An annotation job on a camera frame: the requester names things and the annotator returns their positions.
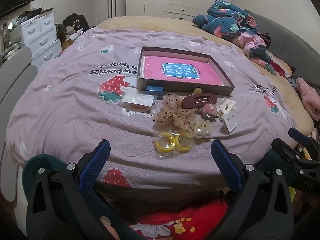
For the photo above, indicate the dark blue floral quilt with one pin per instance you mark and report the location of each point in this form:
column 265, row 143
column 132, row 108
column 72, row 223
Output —
column 225, row 22

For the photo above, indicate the white tag card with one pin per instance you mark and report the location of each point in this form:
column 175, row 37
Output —
column 230, row 123

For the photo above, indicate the dark green cloth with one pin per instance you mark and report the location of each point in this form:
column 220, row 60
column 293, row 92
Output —
column 32, row 162

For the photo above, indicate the pearl earrings packet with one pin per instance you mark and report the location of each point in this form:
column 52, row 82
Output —
column 202, row 132

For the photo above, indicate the yellow hoop earrings packet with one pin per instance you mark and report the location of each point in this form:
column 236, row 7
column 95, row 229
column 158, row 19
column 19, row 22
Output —
column 162, row 146

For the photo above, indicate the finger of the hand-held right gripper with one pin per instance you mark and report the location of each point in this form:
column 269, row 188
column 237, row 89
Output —
column 296, row 133
column 287, row 151

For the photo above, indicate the red floral clothing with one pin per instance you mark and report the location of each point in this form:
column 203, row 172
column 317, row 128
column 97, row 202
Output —
column 195, row 217

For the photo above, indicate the maroon snap hair clip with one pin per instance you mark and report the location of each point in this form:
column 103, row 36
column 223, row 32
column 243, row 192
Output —
column 195, row 101

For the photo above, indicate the pink fuzzy cloth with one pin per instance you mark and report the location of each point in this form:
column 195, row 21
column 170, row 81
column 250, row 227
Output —
column 308, row 95

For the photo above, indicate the white drawer cabinet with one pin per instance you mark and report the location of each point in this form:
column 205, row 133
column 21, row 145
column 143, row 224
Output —
column 40, row 35

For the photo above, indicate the small blue box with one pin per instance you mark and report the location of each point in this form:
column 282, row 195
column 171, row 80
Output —
column 153, row 91

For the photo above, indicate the purple strawberry printed bedsheet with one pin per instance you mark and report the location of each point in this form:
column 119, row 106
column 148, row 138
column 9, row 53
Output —
column 75, row 110

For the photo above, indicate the dark brown cardboard box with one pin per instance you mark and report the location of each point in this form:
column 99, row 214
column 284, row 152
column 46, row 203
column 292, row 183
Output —
column 142, row 80

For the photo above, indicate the white hair claw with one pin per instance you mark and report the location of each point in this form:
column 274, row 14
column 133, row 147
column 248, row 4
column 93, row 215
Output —
column 226, row 107

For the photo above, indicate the pink fuzzy monster hair clip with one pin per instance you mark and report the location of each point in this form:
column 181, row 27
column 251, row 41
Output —
column 208, row 111

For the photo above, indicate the black bag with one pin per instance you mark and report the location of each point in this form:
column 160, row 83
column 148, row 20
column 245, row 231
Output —
column 76, row 21

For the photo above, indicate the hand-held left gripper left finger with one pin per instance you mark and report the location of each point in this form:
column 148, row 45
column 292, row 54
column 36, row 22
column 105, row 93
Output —
column 100, row 155

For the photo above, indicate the grey headboard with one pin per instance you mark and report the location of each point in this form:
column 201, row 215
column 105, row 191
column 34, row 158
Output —
column 287, row 37

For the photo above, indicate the clear packet with white card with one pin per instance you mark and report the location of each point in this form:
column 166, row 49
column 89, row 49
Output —
column 137, row 100

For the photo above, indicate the beige dotted bow scrunchie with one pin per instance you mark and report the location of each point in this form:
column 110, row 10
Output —
column 172, row 110

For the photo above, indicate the pink book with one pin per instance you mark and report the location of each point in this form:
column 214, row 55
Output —
column 155, row 70

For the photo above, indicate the dark clothes pile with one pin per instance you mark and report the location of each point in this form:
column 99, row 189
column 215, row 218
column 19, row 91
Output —
column 60, row 31

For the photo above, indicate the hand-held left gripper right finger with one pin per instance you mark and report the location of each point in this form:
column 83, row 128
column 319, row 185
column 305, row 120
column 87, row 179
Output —
column 225, row 162

